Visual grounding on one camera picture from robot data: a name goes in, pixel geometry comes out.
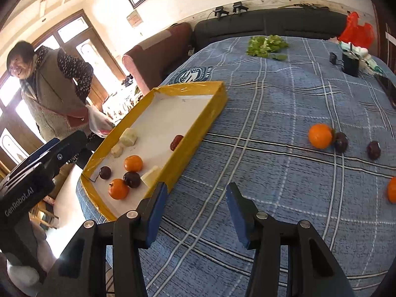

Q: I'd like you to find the small wall plaque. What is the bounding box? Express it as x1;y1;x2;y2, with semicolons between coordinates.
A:
126;10;144;28

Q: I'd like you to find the translucent plastic bag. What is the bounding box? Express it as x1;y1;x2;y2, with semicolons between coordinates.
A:
86;104;116;138

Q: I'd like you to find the brown wooden partition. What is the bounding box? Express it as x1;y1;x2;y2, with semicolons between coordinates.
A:
371;0;396;69

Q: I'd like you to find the green lettuce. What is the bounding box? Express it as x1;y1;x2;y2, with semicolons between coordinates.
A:
247;35;290;61

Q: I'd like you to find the wooden stool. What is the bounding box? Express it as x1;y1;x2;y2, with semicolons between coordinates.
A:
29;192;59;229

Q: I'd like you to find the orange with green leaf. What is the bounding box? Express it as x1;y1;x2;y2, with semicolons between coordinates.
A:
308;124;334;149

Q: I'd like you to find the red plastic bag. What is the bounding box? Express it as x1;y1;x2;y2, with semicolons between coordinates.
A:
338;12;375;49

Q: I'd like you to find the cluttered low table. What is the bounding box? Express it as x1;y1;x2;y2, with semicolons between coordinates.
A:
102;77;146;124

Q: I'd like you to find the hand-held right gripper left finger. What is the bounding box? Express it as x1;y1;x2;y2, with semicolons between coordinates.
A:
36;182;169;297

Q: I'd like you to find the black sofa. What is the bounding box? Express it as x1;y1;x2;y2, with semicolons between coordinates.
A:
193;8;348;51

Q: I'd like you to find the brown armchair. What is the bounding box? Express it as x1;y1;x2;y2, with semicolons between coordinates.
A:
122;22;194;96

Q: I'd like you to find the wooden glass door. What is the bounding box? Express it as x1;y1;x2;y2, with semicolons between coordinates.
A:
0;9;124;174

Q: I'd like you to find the yellow cardboard box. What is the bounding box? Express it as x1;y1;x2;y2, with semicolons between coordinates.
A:
80;81;228;222

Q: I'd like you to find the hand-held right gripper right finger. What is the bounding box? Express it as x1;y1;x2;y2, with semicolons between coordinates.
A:
226;182;356;297

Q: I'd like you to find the red date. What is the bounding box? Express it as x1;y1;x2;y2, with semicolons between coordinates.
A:
170;134;185;151

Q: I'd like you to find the orange with stem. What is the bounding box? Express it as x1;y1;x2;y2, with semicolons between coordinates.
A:
108;178;130;200

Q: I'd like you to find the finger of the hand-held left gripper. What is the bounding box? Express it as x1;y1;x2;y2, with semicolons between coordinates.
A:
39;130;88;178
9;138;61;177

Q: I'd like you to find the large orange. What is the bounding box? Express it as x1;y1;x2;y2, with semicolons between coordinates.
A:
124;155;144;173

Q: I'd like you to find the black smartphone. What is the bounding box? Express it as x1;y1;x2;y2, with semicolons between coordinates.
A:
374;74;396;109

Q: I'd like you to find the black box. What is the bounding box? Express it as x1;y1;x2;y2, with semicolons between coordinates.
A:
342;51;360;76

